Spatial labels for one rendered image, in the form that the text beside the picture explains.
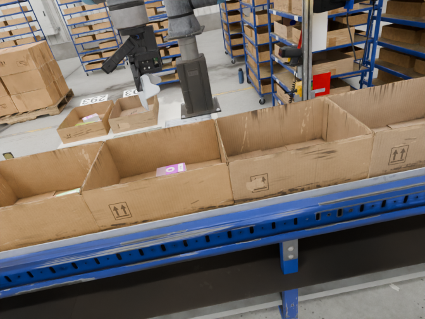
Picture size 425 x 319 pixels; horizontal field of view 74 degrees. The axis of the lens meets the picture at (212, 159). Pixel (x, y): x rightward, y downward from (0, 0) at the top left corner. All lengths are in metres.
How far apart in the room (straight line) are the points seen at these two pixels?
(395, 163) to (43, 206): 0.96
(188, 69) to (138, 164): 0.84
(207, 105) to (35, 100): 4.03
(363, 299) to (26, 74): 5.11
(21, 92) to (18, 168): 4.36
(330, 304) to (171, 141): 1.16
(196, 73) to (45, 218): 1.19
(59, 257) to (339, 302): 1.32
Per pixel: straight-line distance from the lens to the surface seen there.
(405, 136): 0.91
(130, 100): 2.17
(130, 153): 1.05
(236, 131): 1.02
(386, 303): 1.76
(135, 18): 0.79
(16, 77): 5.47
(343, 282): 1.43
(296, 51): 1.64
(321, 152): 0.80
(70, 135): 1.94
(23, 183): 1.24
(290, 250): 0.92
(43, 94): 5.41
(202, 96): 1.79
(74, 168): 1.13
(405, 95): 1.24
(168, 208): 0.81
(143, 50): 0.83
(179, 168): 0.97
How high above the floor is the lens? 1.45
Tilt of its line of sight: 32 degrees down
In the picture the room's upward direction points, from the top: 11 degrees counter-clockwise
